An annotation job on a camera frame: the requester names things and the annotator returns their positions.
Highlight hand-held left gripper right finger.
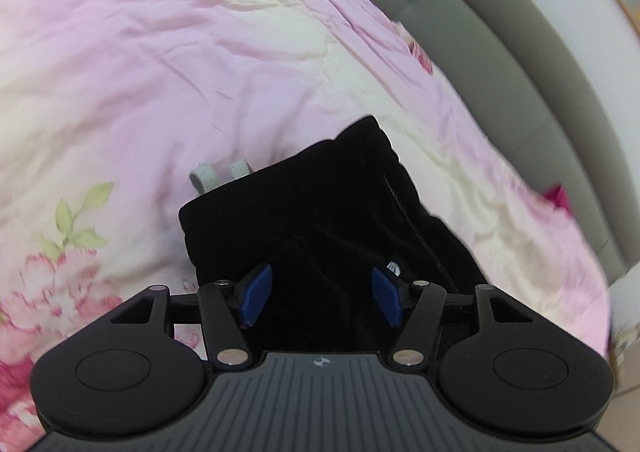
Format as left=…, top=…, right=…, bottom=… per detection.
left=371, top=266, right=537, bottom=369

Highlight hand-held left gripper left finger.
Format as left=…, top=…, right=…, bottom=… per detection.
left=107, top=263, right=273, bottom=369

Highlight black pants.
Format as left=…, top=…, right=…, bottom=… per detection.
left=178, top=115, right=489, bottom=354

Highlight magenta pillow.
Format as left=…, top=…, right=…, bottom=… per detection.
left=542, top=183, right=572, bottom=214

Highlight pink floral blanket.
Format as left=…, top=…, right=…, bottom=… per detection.
left=0, top=0, right=617, bottom=435

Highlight pink patterned cloth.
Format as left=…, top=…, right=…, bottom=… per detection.
left=399, top=21, right=435, bottom=76

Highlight grey padded headboard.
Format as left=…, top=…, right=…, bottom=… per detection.
left=345, top=0, right=640, bottom=283

